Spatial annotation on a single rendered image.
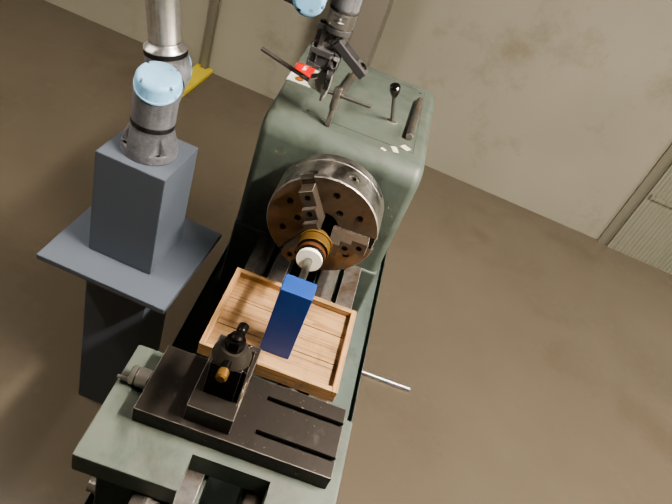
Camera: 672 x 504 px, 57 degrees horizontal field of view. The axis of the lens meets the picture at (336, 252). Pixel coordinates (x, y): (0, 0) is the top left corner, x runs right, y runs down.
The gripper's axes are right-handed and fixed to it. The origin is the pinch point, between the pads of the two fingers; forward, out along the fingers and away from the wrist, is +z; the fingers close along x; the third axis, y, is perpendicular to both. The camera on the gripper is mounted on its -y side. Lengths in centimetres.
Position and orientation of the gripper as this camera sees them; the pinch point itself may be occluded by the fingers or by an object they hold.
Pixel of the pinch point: (324, 97)
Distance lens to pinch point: 177.4
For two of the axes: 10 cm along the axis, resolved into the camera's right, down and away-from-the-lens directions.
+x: -1.9, 6.0, -7.8
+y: -9.3, -3.5, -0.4
